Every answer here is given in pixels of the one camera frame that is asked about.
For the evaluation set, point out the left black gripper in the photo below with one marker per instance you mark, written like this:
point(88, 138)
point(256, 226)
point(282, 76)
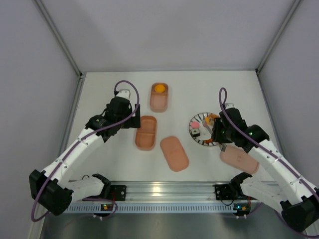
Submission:
point(134, 117)

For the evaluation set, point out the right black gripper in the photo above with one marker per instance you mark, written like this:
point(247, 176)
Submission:
point(216, 131)

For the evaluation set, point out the metal tongs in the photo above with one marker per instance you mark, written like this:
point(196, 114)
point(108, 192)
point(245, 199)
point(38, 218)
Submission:
point(209, 128)

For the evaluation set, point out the black white sushi roll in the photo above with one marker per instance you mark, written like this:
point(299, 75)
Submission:
point(195, 132)

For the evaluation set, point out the pink toy sweet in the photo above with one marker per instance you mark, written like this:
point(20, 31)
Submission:
point(195, 124)

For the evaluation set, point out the orange round toy food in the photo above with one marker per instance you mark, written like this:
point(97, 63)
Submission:
point(160, 88)

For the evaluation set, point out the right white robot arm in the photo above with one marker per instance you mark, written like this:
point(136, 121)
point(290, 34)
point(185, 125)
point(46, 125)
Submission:
point(294, 197)

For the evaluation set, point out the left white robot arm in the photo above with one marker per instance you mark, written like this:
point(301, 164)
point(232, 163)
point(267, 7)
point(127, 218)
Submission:
point(52, 187)

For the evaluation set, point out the near pink lunch box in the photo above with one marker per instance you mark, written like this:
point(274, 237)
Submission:
point(145, 139)

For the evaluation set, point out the pink lunch box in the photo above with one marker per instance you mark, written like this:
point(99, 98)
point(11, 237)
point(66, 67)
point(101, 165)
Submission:
point(145, 139)
point(159, 101)

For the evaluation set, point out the right pink box lid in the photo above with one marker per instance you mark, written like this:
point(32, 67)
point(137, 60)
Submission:
point(239, 159)

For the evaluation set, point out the pink box lid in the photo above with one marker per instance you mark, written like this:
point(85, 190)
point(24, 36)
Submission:
point(239, 159)
point(174, 154)

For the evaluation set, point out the far pink lunch box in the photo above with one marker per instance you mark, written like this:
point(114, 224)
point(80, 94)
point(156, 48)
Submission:
point(159, 101)

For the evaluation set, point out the centre pink box lid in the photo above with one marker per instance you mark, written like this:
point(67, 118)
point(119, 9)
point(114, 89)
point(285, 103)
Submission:
point(174, 154)

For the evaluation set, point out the striped round plate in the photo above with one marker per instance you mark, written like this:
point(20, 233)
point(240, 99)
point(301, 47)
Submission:
point(204, 134)

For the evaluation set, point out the orange toy fried shrimp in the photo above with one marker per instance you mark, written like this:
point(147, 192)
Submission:
point(213, 116)

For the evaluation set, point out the yellow toy chicken drumstick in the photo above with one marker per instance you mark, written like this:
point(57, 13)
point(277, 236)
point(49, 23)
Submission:
point(209, 120)

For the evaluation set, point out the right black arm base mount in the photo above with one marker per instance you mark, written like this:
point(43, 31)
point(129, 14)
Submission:
point(225, 192)

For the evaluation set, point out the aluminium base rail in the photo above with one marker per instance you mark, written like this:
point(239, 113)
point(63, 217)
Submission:
point(168, 192)

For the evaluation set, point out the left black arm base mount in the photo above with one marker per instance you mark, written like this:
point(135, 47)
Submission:
point(113, 193)

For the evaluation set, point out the grey slotted cable duct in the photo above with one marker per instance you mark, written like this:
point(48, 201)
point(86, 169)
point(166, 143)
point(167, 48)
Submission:
point(144, 208)

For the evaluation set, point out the left aluminium frame post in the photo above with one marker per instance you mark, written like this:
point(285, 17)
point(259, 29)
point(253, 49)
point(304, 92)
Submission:
point(56, 34)

